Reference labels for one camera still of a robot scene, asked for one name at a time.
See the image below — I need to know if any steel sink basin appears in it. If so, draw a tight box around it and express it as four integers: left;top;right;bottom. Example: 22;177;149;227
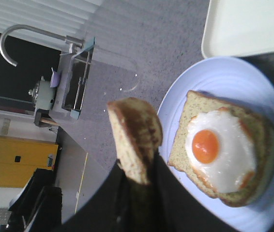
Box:
61;37;95;120

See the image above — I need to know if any white rectangular tray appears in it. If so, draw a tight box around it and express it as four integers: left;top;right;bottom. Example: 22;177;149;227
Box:
201;0;274;58

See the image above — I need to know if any bread slice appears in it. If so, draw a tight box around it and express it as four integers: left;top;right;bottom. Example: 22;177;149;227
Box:
167;90;274;207
107;97;163;186

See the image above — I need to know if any yellow cabinet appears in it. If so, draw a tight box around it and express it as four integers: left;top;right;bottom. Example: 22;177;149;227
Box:
0;136;59;188

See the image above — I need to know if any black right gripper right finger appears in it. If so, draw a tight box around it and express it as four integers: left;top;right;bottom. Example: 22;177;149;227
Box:
149;151;234;232

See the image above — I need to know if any purple cloth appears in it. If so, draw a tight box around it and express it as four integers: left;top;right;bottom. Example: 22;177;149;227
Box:
50;67;61;88

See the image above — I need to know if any chrome curved faucet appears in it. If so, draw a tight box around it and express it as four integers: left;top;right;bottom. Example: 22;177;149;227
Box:
0;24;85;67

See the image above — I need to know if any fried egg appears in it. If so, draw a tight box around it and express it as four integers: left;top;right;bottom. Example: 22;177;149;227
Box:
185;109;257;193

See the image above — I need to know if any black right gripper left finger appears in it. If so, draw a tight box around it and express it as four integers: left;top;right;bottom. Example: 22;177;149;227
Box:
61;160;133;232

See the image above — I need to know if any pale green pot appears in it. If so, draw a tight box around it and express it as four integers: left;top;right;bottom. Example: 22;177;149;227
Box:
28;76;56;110

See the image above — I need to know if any grey curtain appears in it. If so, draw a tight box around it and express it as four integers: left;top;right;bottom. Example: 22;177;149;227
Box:
0;0;104;37

